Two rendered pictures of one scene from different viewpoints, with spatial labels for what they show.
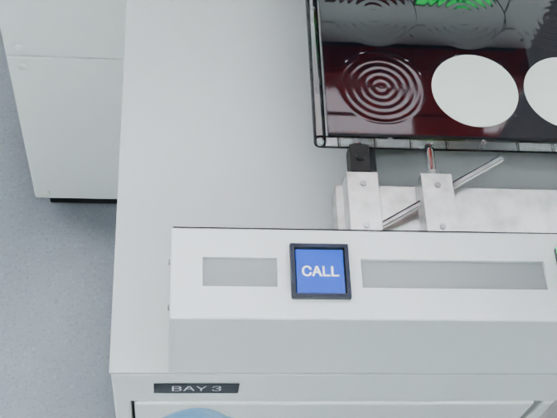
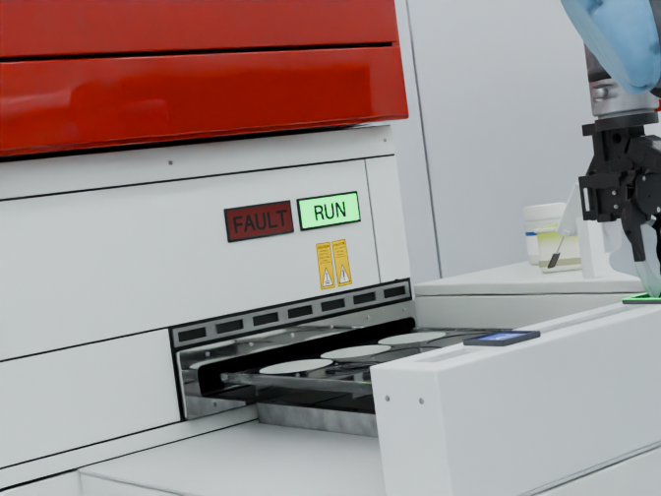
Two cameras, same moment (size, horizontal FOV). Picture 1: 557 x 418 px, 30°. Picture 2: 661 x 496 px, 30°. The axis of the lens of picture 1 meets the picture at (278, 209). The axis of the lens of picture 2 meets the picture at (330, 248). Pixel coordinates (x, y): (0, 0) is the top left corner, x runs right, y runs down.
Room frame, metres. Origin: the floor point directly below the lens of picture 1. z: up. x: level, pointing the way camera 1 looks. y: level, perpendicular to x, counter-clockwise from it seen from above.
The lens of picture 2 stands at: (-0.59, 0.66, 1.14)
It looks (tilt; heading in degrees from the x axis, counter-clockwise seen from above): 3 degrees down; 333
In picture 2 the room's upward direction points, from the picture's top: 7 degrees counter-clockwise
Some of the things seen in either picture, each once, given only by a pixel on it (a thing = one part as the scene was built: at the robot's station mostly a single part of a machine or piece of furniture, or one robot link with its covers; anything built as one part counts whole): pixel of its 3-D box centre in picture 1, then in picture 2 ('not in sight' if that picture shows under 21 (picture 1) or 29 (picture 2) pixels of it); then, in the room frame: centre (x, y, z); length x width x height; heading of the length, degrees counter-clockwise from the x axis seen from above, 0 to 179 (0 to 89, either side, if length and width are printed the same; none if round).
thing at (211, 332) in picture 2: not in sight; (299, 311); (1.05, -0.11, 0.96); 0.44 x 0.01 x 0.02; 102
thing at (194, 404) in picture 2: not in sight; (307, 355); (1.04, -0.11, 0.89); 0.44 x 0.02 x 0.10; 102
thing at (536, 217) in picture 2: not in sight; (547, 233); (1.05, -0.58, 1.01); 0.07 x 0.07 x 0.10
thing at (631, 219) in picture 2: not in sight; (638, 222); (0.49, -0.28, 1.05); 0.05 x 0.02 x 0.09; 102
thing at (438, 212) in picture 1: (437, 211); not in sight; (0.58, -0.17, 0.89); 0.08 x 0.03 x 0.03; 12
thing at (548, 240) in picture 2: not in sight; (566, 246); (0.92, -0.51, 1.00); 0.07 x 0.07 x 0.07; 39
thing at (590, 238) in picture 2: not in sight; (579, 229); (0.78, -0.43, 1.03); 0.06 x 0.04 x 0.13; 12
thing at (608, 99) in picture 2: not in sight; (622, 98); (0.51, -0.30, 1.19); 0.08 x 0.08 x 0.05
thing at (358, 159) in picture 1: (358, 162); not in sight; (0.62, -0.07, 0.90); 0.04 x 0.02 x 0.03; 12
